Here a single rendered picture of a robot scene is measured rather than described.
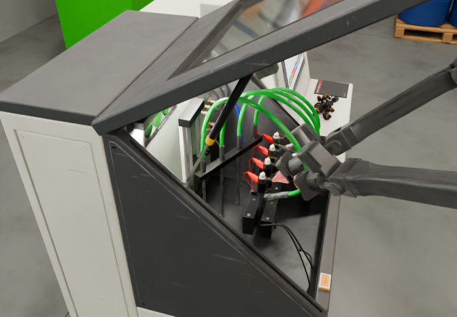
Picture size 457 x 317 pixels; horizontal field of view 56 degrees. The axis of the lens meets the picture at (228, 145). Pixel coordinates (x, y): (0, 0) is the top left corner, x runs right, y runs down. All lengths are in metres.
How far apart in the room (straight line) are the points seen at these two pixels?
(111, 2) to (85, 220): 3.83
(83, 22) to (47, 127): 4.04
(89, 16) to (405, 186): 4.52
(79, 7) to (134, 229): 4.06
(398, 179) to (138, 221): 0.66
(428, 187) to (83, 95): 0.78
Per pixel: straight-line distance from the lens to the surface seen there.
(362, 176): 0.91
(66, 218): 1.30
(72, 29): 5.22
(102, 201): 1.18
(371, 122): 1.23
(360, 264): 2.70
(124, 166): 1.06
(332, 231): 1.49
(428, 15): 5.98
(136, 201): 1.12
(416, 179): 0.82
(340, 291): 2.55
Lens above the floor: 2.00
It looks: 35 degrees down
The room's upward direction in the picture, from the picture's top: straight up
